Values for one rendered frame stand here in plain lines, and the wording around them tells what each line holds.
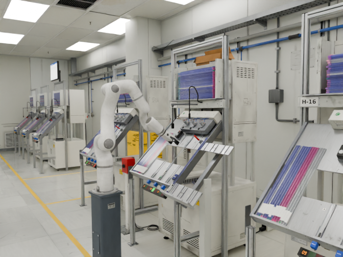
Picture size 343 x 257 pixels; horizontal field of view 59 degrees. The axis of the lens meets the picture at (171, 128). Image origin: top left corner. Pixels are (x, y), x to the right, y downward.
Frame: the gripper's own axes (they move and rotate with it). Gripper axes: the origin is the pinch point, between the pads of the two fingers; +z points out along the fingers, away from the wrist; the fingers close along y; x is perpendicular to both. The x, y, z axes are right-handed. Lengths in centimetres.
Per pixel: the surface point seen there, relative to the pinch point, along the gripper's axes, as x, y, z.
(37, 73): -154, 860, -39
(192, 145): -6.1, -7.0, 12.0
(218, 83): -56, -22, -8
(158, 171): 25.1, 9.1, 7.2
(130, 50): -187, 324, 14
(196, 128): -21.2, -4.6, 8.3
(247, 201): 4, -21, 88
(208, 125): -25.1, -16.9, 9.0
